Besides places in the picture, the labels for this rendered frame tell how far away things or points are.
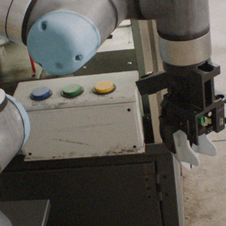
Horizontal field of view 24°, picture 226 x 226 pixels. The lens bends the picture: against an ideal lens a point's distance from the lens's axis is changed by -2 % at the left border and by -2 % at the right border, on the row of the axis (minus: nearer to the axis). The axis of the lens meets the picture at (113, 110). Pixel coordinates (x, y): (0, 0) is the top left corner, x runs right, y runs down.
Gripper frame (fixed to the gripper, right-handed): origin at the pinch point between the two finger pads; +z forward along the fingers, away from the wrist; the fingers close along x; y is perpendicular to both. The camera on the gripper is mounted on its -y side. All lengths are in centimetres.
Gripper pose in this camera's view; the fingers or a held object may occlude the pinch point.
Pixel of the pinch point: (186, 160)
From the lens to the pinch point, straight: 89.0
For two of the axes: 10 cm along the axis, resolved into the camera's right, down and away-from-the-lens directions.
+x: 8.1, -4.1, 4.2
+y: 5.7, 3.7, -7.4
